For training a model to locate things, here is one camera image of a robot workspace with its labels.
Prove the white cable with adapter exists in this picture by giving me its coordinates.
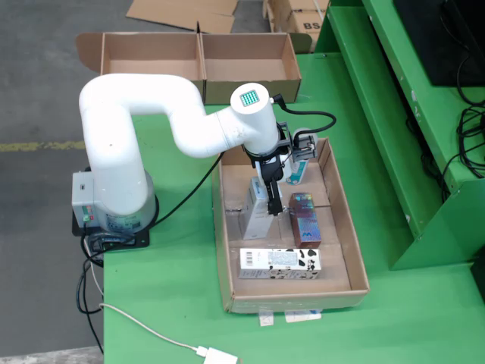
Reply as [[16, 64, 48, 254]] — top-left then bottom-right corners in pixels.
[[99, 302, 239, 364]]

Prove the black monitor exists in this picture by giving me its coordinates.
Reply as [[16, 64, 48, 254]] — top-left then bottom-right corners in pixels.
[[392, 0, 485, 87]]

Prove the shipping carton BS print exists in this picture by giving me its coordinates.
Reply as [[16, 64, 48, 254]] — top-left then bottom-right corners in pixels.
[[288, 0, 330, 35]]

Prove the black power cable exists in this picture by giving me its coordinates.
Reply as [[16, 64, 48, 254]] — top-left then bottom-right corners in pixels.
[[83, 310, 105, 356], [77, 242, 104, 315]]

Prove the green metal shelf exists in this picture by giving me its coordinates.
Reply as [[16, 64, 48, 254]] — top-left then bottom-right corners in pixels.
[[314, 0, 485, 272]]

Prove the pink holographic product box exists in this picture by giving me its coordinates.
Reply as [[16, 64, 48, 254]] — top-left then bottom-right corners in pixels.
[[288, 192, 323, 249]]

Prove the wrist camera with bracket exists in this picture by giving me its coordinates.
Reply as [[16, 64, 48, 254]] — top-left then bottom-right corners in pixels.
[[290, 132, 318, 162]]

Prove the shallow cardboard tray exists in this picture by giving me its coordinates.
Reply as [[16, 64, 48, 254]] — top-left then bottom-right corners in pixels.
[[211, 136, 371, 315]]

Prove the open brown cardboard box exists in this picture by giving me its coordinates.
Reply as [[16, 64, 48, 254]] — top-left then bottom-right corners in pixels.
[[75, 32, 208, 107], [196, 20, 312, 105]]

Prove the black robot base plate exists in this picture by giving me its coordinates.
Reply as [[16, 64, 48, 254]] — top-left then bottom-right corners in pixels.
[[71, 210, 152, 252]]

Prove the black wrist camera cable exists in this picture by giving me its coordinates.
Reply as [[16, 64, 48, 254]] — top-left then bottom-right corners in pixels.
[[271, 93, 338, 140]]

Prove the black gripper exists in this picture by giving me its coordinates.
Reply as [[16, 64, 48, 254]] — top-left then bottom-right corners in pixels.
[[252, 153, 286, 218]]

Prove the white cow print carton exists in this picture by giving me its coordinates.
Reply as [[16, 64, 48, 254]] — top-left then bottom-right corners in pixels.
[[238, 247, 323, 281]]

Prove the white bottle teal label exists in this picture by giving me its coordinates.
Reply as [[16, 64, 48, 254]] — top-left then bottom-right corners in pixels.
[[284, 127, 320, 187]]

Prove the tall white carton box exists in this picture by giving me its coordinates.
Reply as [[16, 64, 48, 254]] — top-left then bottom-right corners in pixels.
[[238, 177, 280, 241]]

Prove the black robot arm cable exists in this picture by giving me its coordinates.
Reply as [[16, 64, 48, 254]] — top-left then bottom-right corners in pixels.
[[149, 151, 225, 231]]

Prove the open empty cardboard carton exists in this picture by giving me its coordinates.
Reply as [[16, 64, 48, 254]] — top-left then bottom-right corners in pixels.
[[126, 0, 239, 35]]

